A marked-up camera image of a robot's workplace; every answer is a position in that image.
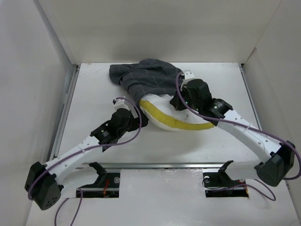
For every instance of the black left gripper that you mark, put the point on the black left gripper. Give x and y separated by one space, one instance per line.
136 123

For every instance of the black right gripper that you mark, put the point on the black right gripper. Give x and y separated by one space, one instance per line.
177 103

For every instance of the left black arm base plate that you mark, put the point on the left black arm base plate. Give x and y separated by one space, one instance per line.
109 188

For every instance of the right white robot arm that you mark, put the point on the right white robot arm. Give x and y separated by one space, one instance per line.
275 156

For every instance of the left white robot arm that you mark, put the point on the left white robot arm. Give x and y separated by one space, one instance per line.
44 183

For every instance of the dark grey checked pillowcase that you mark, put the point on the dark grey checked pillowcase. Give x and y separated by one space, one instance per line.
149 76

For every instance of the white pillow with yellow piping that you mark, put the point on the white pillow with yellow piping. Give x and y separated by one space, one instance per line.
163 115

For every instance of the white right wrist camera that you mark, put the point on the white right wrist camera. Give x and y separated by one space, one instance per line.
188 76

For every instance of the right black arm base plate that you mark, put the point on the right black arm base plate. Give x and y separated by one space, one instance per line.
221 186

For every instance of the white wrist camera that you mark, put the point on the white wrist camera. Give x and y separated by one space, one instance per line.
188 76
123 102

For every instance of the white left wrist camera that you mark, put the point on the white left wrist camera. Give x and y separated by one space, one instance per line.
123 102

